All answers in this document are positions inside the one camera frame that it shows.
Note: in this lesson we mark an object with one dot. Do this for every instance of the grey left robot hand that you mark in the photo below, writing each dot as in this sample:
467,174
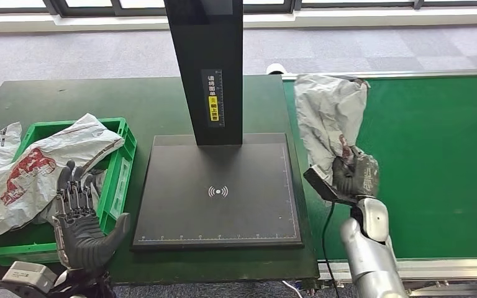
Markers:
80,238

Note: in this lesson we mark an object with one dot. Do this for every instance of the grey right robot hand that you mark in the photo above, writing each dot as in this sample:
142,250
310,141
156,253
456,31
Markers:
358,177

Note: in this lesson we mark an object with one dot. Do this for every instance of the plain grey parcel bag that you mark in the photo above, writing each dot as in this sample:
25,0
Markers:
98,181

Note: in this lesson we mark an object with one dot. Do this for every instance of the grey parcel red stain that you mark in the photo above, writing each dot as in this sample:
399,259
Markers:
329,111

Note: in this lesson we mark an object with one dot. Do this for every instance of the grey parcel bag red print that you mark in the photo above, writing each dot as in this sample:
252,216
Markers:
37,172

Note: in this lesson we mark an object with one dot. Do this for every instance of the green conveyor belt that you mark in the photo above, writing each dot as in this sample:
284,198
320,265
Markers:
436,164

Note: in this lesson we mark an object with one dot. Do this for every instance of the green plastic crate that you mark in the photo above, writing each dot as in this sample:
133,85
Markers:
117,185

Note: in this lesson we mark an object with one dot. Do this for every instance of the white round object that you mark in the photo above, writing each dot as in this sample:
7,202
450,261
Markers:
276,69

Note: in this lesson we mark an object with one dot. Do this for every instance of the black yellow ruler label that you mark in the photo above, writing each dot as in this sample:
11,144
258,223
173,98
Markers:
212,98

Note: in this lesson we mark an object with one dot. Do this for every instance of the black scanner column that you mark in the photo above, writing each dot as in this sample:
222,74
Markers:
205,45

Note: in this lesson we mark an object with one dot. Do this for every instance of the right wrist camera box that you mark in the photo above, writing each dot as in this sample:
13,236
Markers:
320,183

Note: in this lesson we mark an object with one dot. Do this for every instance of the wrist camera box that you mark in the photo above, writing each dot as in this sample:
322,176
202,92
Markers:
28,277
320,183

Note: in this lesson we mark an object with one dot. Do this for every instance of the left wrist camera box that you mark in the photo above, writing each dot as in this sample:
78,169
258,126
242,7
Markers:
28,277

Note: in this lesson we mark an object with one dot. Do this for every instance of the aluminium conveyor frame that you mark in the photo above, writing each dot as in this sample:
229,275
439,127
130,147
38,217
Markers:
448,269

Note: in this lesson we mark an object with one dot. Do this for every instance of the black scanner base plate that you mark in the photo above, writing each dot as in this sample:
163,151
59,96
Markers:
222,214

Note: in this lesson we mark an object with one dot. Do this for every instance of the dark window frame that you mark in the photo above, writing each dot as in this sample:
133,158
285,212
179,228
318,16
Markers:
98,12

